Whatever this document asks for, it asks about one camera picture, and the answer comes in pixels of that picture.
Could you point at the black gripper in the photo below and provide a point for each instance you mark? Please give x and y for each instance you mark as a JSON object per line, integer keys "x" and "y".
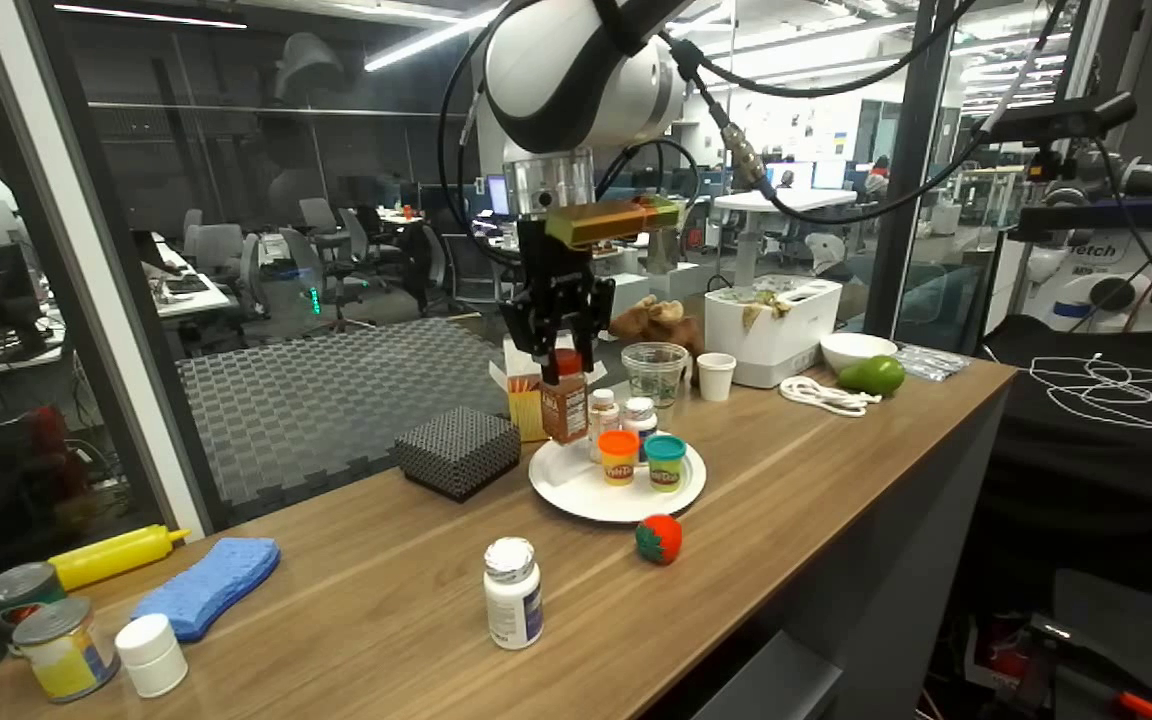
{"x": 563, "y": 285}

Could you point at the orange cap spice bottle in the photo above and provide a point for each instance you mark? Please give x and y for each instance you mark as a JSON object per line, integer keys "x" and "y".
{"x": 565, "y": 401}

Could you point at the small white pill bottle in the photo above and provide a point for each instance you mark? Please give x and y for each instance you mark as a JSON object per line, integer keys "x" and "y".
{"x": 603, "y": 419}

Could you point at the white bottle blue label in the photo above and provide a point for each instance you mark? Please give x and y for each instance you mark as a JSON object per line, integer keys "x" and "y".
{"x": 640, "y": 419}

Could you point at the teal lid dough tub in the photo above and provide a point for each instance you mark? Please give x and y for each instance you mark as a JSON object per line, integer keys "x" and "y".
{"x": 665, "y": 462}

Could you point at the white round plate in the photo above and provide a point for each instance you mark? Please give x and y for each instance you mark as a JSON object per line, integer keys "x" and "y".
{"x": 591, "y": 501}

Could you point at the orange toy ball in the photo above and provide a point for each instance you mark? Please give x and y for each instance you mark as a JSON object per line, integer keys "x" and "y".
{"x": 661, "y": 539}

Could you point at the yellow open cardboard box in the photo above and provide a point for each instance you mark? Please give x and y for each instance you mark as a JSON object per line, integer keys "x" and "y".
{"x": 522, "y": 401}

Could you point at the white box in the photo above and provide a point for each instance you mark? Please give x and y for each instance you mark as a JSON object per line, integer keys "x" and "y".
{"x": 635, "y": 290}

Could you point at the brown moose plush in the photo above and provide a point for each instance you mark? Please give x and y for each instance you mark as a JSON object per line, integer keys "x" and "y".
{"x": 656, "y": 318}

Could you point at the clear plastic cup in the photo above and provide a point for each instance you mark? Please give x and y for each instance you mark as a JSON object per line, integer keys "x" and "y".
{"x": 656, "y": 382}

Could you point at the grey foam block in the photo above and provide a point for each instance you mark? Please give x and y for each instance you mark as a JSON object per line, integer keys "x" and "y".
{"x": 458, "y": 449}

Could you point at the lit computer monitor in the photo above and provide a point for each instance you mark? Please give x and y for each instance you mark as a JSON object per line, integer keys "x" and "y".
{"x": 499, "y": 197}

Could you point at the white paper cup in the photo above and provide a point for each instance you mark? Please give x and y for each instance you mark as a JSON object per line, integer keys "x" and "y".
{"x": 716, "y": 378}

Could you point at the white lidded bin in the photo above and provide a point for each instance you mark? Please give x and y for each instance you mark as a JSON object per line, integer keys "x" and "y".
{"x": 774, "y": 333}

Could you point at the large white pill bottle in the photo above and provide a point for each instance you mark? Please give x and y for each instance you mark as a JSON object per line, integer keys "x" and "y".
{"x": 514, "y": 596}

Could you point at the white bowl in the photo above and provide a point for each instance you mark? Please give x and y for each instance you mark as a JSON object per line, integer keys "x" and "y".
{"x": 857, "y": 347}

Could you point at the grey office chair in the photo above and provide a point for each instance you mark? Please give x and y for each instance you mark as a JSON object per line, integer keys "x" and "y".
{"x": 768, "y": 680}

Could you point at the blue sponge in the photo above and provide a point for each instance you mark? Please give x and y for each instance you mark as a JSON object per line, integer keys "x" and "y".
{"x": 208, "y": 584}

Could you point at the yellow mustard bottle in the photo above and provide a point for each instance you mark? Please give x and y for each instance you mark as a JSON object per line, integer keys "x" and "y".
{"x": 118, "y": 554}

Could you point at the small white tub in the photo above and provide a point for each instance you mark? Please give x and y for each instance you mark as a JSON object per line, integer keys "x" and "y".
{"x": 148, "y": 662}

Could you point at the black cloth cover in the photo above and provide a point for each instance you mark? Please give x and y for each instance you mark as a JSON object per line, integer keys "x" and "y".
{"x": 1110, "y": 487}

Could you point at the tin can yellow label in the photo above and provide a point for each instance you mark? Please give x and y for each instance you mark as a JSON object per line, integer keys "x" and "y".
{"x": 61, "y": 659}

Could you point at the brown wrist camera box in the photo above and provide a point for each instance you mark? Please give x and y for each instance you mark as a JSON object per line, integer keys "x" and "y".
{"x": 619, "y": 226}

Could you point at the black camera on mount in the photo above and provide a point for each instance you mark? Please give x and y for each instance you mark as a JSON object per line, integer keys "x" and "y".
{"x": 1110, "y": 217}

